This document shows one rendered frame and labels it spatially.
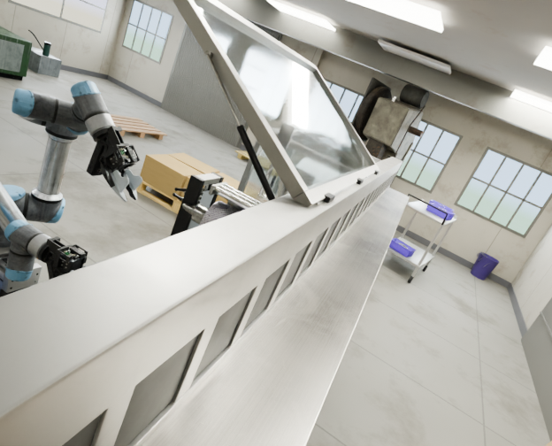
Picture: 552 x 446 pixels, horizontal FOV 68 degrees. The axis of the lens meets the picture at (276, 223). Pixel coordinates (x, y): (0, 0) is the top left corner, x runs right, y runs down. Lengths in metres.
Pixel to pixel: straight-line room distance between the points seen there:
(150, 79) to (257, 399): 11.11
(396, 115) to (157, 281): 7.22
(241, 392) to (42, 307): 0.37
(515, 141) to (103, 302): 8.41
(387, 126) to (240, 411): 7.11
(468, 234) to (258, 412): 8.18
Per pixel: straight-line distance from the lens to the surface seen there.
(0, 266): 2.00
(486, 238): 8.70
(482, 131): 8.57
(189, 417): 0.58
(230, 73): 0.86
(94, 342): 0.31
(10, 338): 0.31
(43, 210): 1.94
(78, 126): 1.42
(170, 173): 4.88
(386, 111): 7.60
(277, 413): 0.64
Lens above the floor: 1.86
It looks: 19 degrees down
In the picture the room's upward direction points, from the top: 23 degrees clockwise
